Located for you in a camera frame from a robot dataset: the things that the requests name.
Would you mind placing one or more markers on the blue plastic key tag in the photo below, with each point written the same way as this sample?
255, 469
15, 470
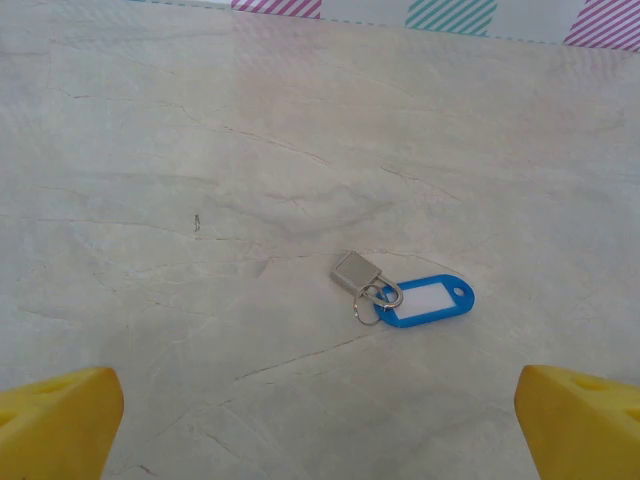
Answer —
427, 300

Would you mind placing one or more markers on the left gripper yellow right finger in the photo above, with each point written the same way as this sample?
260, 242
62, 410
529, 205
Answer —
585, 430

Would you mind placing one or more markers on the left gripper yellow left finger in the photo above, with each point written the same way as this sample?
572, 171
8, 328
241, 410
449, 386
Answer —
55, 425

